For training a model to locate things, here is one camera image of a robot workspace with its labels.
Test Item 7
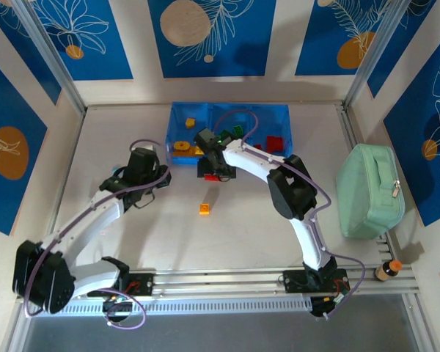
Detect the blue compartment bin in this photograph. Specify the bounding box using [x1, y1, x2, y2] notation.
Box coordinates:
[166, 101, 294, 167]

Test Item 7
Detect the mint green zip case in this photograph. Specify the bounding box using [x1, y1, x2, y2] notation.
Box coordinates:
[335, 143, 407, 241]

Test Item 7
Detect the brown bottle orange cap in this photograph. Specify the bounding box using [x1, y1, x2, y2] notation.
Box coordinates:
[374, 259, 403, 282]

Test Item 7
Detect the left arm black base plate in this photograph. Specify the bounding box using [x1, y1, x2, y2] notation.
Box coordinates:
[87, 273, 155, 298]

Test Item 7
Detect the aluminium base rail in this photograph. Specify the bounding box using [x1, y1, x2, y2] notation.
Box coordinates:
[73, 268, 415, 298]

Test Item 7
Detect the blue floral wall panel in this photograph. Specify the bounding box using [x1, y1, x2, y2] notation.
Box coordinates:
[366, 0, 438, 99]
[383, 25, 440, 227]
[147, 0, 278, 79]
[295, 0, 404, 77]
[0, 0, 62, 106]
[31, 0, 134, 81]
[0, 53, 48, 236]

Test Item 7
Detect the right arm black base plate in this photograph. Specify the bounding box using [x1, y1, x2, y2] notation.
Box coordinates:
[282, 269, 350, 294]

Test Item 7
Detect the slotted grey cable duct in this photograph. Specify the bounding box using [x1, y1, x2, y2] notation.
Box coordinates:
[58, 297, 312, 318]

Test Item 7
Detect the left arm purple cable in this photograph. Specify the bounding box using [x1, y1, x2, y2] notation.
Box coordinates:
[23, 139, 172, 330]

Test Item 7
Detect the aluminium frame post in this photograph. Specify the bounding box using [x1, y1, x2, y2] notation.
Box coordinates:
[346, 0, 414, 107]
[10, 0, 87, 115]

